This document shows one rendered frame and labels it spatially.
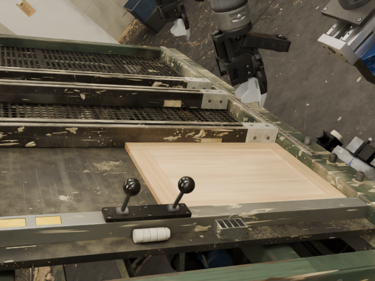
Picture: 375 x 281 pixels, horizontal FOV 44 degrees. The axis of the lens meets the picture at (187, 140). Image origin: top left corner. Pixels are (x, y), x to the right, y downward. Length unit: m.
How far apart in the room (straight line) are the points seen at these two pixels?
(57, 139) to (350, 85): 2.06
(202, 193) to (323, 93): 2.00
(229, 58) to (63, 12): 4.23
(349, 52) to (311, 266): 0.90
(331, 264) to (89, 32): 4.48
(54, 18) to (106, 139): 3.77
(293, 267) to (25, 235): 0.54
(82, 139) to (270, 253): 0.66
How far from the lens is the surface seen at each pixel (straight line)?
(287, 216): 1.21
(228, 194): 1.26
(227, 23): 0.97
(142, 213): 1.04
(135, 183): 0.93
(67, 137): 1.44
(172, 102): 1.94
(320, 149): 1.66
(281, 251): 1.18
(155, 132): 1.50
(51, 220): 1.01
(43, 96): 1.82
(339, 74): 3.16
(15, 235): 1.00
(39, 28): 5.17
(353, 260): 1.07
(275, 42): 1.03
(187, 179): 0.97
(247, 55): 1.01
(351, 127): 2.83
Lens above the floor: 1.99
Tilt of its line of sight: 31 degrees down
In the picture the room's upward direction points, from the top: 52 degrees counter-clockwise
